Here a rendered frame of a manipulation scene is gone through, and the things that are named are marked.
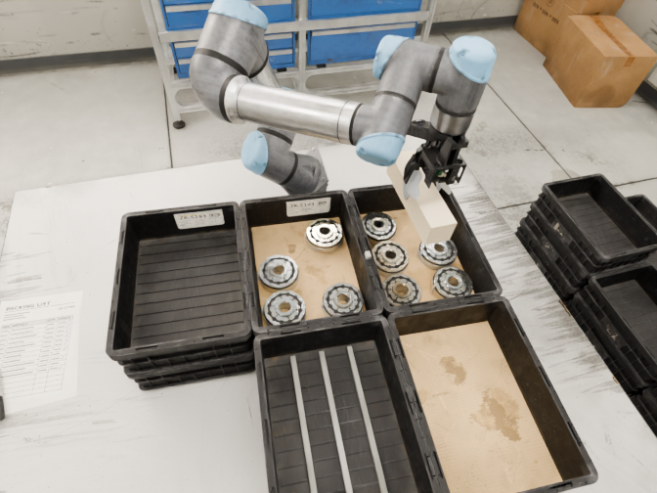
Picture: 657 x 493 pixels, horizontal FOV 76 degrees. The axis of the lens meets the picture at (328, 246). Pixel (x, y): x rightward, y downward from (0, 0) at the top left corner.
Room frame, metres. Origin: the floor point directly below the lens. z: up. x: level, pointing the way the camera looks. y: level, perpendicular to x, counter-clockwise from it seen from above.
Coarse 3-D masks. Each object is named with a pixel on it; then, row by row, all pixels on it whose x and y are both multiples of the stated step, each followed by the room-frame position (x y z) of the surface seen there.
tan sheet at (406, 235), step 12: (396, 216) 0.85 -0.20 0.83; (408, 216) 0.85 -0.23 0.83; (408, 228) 0.81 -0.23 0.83; (396, 240) 0.76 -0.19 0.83; (408, 240) 0.76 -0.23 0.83; (420, 240) 0.77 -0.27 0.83; (408, 252) 0.72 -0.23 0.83; (408, 264) 0.68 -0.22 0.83; (420, 264) 0.68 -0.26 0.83; (456, 264) 0.69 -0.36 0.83; (420, 276) 0.64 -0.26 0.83; (432, 276) 0.64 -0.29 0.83; (420, 288) 0.60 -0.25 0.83; (420, 300) 0.56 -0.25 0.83
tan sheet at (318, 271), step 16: (288, 224) 0.78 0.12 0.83; (304, 224) 0.79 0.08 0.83; (256, 240) 0.71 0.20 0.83; (272, 240) 0.72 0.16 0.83; (288, 240) 0.72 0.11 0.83; (304, 240) 0.73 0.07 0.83; (256, 256) 0.66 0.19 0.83; (288, 256) 0.67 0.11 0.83; (304, 256) 0.67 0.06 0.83; (320, 256) 0.68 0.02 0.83; (336, 256) 0.68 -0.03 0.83; (304, 272) 0.62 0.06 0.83; (320, 272) 0.62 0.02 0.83; (336, 272) 0.63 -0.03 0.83; (352, 272) 0.63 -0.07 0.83; (304, 288) 0.57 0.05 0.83; (320, 288) 0.58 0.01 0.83; (320, 304) 0.53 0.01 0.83
